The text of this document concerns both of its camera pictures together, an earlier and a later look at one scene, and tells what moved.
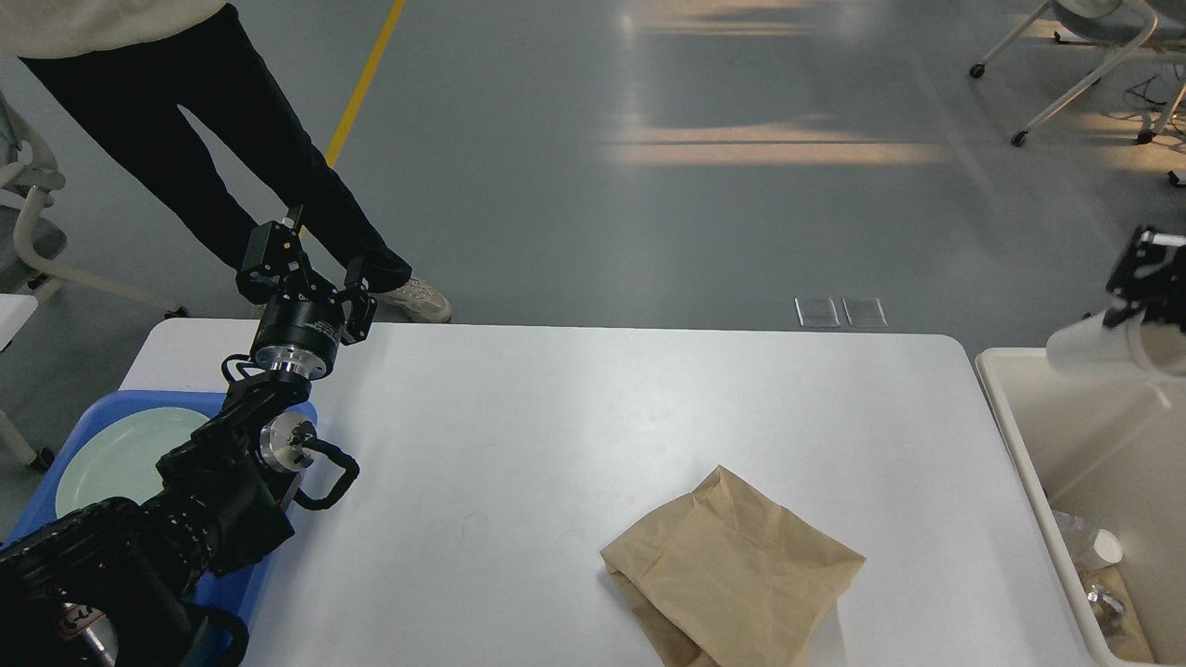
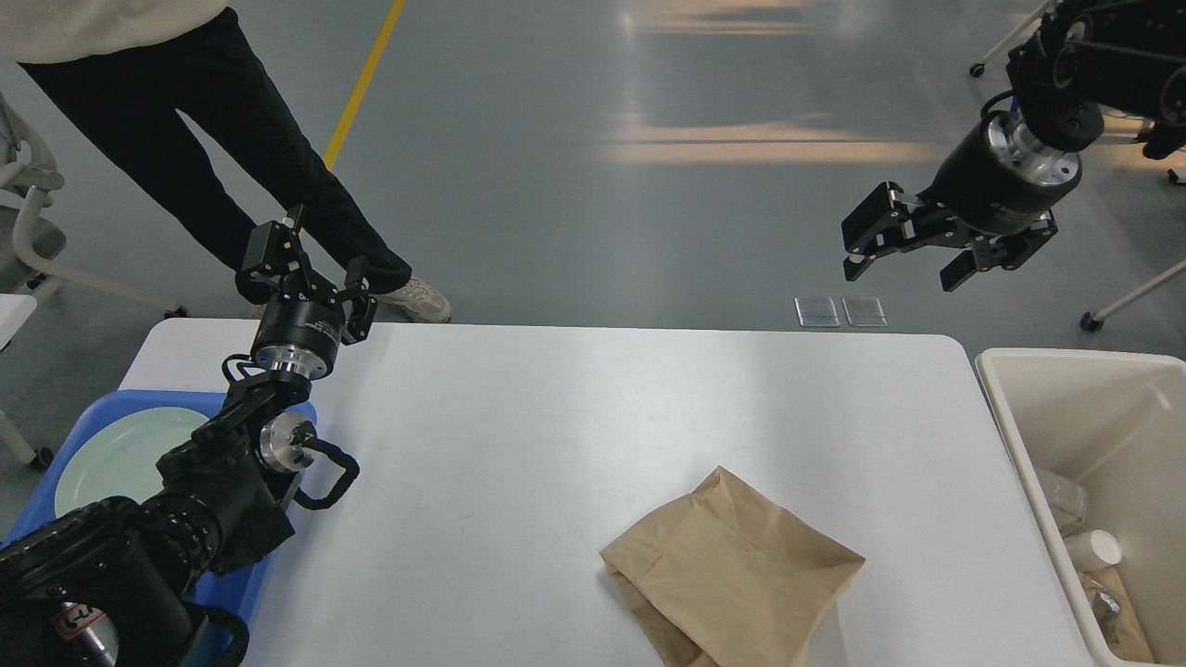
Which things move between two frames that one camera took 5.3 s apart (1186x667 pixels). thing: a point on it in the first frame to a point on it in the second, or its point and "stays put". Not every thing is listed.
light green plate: (121, 459) stays put
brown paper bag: (727, 578) stays put
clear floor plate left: (816, 312) stays put
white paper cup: (1132, 352) to (1066, 500)
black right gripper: (1151, 277) to (993, 177)
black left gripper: (314, 325) stays put
